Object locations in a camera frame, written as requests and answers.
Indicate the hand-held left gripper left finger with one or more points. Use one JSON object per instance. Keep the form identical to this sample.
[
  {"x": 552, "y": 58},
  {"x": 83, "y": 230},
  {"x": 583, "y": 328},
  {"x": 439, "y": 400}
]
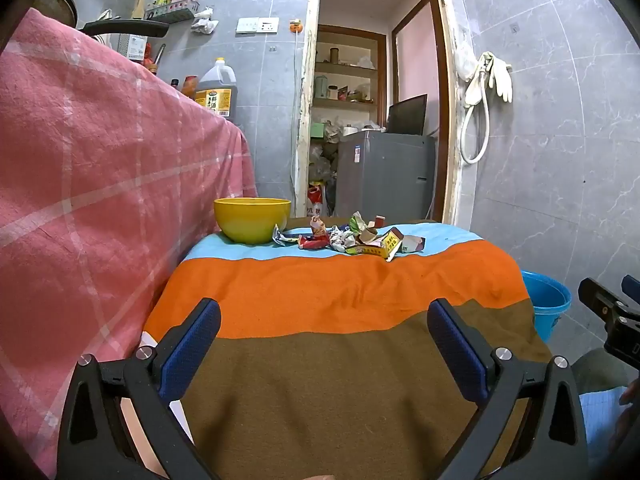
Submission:
[{"x": 192, "y": 350}]

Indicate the pink plaid cloth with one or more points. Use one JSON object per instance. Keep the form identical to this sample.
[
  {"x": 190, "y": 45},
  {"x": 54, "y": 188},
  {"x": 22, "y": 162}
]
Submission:
[{"x": 100, "y": 185}]

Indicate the white wall switch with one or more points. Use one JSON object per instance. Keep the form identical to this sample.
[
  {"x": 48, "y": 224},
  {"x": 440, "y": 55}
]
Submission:
[{"x": 247, "y": 25}]

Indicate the white bag on shelf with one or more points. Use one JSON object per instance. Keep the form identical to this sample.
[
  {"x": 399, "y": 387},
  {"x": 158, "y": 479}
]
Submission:
[{"x": 366, "y": 62}]

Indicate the orange blue brown striped blanket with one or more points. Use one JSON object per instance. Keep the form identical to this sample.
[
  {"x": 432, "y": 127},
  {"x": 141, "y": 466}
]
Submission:
[{"x": 325, "y": 360}]

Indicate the person's leg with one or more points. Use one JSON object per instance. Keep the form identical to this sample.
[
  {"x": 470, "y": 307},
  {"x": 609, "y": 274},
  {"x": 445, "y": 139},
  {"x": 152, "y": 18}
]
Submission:
[{"x": 595, "y": 370}]

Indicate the cooking oil jug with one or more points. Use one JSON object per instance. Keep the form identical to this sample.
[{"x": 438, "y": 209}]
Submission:
[{"x": 217, "y": 90}]

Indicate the person's right hand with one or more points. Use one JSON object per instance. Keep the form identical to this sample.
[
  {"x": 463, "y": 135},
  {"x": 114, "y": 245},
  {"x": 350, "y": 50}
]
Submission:
[{"x": 631, "y": 397}]

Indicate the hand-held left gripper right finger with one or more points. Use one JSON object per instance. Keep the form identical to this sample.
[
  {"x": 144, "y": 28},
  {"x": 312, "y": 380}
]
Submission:
[{"x": 457, "y": 347}]

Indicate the heap of plastic bags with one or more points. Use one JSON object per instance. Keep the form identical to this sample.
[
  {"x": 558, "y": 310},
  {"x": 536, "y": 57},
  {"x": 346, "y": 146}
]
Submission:
[{"x": 321, "y": 162}]

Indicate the wooden shelf unit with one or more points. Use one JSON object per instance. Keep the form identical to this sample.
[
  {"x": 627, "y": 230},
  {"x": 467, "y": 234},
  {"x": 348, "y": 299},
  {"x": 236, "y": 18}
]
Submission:
[{"x": 350, "y": 71}]

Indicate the pile of wrappers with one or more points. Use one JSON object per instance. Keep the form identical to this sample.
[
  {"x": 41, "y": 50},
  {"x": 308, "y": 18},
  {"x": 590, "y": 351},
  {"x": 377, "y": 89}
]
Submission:
[{"x": 350, "y": 237}]

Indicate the light blue cloth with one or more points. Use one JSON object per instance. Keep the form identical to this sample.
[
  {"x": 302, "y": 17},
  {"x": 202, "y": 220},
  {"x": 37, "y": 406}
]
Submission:
[{"x": 600, "y": 420}]

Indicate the dark wok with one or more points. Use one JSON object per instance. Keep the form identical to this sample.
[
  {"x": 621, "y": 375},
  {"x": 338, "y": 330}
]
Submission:
[{"x": 60, "y": 5}]

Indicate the cream rubber gloves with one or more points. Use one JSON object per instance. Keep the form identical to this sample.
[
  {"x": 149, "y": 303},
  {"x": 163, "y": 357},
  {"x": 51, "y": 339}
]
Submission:
[{"x": 501, "y": 77}]

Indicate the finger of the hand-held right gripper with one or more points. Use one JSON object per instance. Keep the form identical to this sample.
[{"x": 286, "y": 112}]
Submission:
[
  {"x": 631, "y": 284},
  {"x": 597, "y": 297}
]

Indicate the blue plastic bucket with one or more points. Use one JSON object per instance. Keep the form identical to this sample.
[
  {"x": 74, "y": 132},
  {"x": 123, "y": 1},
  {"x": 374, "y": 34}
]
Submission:
[{"x": 547, "y": 305}]

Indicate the wooden spatula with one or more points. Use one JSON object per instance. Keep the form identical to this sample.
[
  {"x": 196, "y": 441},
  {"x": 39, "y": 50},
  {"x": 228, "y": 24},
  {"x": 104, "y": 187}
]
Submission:
[{"x": 139, "y": 5}]

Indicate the yellow bowl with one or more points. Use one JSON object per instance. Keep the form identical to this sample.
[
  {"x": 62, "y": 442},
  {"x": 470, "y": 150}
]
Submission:
[{"x": 252, "y": 220}]

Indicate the black flat screen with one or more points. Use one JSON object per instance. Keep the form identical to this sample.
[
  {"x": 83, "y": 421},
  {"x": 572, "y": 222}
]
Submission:
[{"x": 407, "y": 114}]

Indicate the red label sauce bottle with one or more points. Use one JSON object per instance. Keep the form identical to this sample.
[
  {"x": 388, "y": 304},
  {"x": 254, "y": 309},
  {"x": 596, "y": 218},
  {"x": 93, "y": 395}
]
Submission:
[{"x": 189, "y": 87}]

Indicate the red plastic item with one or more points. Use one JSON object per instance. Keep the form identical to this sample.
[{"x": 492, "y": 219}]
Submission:
[{"x": 148, "y": 60}]

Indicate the white wall socket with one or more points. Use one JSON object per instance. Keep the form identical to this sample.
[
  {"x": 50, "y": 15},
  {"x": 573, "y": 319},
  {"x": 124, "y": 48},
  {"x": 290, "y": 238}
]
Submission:
[{"x": 268, "y": 24}]

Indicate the wooden door frame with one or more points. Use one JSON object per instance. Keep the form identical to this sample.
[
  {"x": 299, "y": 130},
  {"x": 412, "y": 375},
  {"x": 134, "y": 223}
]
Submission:
[{"x": 447, "y": 110}]

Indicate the brown canister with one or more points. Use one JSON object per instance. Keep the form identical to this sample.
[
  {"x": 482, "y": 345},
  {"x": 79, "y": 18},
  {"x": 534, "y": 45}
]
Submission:
[{"x": 334, "y": 55}]

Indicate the grey washing machine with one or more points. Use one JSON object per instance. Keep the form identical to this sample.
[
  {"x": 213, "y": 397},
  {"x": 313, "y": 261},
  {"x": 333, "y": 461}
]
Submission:
[{"x": 385, "y": 175}]

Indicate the white crumpled bag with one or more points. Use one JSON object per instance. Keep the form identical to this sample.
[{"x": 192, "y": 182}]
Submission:
[{"x": 205, "y": 21}]

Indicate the red and white sack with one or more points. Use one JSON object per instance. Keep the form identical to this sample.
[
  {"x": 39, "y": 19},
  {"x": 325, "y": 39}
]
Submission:
[{"x": 316, "y": 200}]

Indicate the green thermos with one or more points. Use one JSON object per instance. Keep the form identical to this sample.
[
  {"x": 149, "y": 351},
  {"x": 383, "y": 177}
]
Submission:
[{"x": 320, "y": 88}]

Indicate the green box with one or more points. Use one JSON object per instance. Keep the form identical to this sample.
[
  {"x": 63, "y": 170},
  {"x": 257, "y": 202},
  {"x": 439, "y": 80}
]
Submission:
[{"x": 318, "y": 130}]

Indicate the hanging white plastic bag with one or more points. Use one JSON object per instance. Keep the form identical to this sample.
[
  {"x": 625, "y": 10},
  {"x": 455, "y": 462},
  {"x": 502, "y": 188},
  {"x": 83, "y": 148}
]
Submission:
[{"x": 463, "y": 60}]

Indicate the metal grater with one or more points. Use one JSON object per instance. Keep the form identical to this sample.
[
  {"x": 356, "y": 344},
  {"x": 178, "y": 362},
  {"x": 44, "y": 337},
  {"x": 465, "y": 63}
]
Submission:
[{"x": 132, "y": 46}]

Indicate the grey wall rack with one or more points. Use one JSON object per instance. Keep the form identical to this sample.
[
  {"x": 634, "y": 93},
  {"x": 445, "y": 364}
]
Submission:
[{"x": 172, "y": 12}]

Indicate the orange wall hook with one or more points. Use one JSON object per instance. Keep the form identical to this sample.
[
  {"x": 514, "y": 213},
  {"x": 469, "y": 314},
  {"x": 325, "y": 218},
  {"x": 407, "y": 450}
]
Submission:
[{"x": 296, "y": 24}]

